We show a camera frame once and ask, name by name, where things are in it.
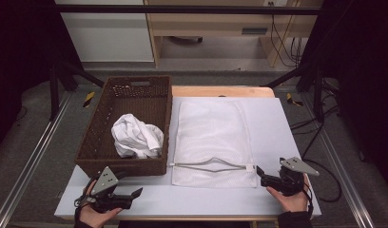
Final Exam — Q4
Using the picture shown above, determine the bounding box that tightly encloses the person's left hand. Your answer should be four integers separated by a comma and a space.
79, 180, 124, 228

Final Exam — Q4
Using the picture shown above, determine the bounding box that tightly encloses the aluminium floor rail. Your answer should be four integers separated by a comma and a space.
301, 93, 376, 228
0, 91, 72, 228

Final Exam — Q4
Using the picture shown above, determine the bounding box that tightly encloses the black floor cable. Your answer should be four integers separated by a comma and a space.
290, 104, 342, 203

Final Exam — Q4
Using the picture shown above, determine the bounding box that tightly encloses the black metal stand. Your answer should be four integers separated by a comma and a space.
48, 60, 105, 122
262, 60, 326, 124

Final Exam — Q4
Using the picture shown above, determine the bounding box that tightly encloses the light wooden desk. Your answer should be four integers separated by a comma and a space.
144, 0, 324, 68

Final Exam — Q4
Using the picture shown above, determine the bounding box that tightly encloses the white garment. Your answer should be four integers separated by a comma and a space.
110, 113, 165, 160

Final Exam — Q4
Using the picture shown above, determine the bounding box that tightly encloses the brown wicker basket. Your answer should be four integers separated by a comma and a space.
74, 75, 173, 179

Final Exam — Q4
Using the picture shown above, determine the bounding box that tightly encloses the person's right hand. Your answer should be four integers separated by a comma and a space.
266, 175, 310, 213

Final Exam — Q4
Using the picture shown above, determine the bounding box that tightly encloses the black horizontal bar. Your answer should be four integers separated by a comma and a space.
53, 4, 323, 16

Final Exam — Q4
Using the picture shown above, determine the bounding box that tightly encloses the bundle of black cables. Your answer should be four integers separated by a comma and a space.
269, 13, 305, 68

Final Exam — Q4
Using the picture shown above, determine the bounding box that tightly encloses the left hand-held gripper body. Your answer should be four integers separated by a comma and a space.
73, 165, 134, 214

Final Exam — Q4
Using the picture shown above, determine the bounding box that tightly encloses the wooden table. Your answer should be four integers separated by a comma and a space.
60, 85, 314, 222

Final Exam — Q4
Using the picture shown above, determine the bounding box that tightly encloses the white mesh laundry bag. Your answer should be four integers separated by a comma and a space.
168, 100, 258, 189

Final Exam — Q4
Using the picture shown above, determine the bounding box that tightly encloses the white cabinet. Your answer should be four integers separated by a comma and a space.
54, 0, 155, 64

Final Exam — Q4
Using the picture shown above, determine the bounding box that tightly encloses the dark curtain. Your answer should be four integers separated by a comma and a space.
301, 0, 388, 191
0, 0, 84, 156

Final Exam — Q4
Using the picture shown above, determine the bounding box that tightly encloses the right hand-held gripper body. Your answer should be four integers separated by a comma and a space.
276, 156, 320, 197

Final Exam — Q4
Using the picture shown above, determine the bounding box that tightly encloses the white board sheet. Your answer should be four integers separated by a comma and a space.
54, 96, 322, 219

